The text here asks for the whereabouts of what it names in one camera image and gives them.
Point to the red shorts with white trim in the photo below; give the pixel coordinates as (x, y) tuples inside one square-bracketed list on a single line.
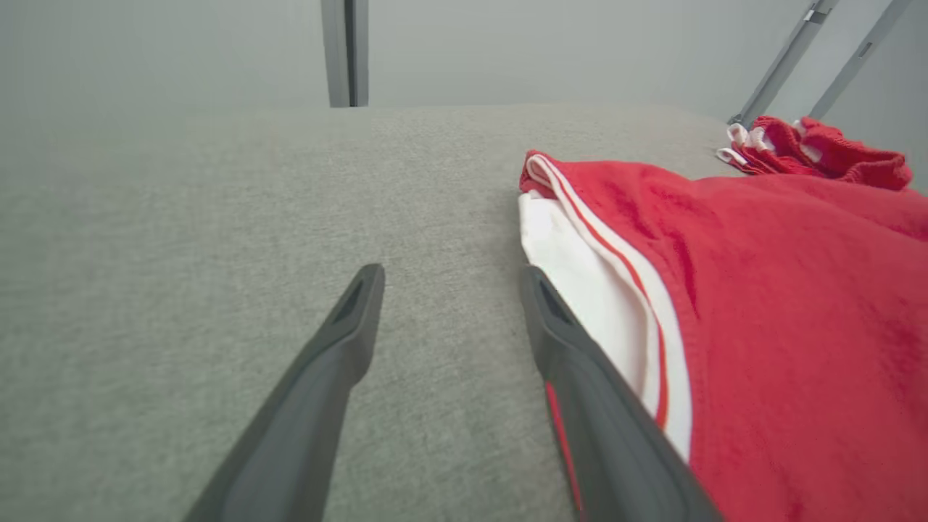
[(826, 152)]

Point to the red and white shirt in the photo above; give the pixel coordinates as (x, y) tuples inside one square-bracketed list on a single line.
[(783, 326)]

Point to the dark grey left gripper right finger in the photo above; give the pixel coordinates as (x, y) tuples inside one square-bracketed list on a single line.
[(602, 435)]

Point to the grey fabric sofa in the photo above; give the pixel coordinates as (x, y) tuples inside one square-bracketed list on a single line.
[(181, 217)]

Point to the grey slanted metal frame post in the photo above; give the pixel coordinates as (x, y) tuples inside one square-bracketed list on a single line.
[(786, 61), (863, 54)]

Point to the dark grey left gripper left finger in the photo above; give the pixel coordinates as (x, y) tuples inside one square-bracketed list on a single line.
[(304, 428)]

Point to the grey partition post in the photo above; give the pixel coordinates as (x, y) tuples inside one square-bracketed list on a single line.
[(344, 51)]

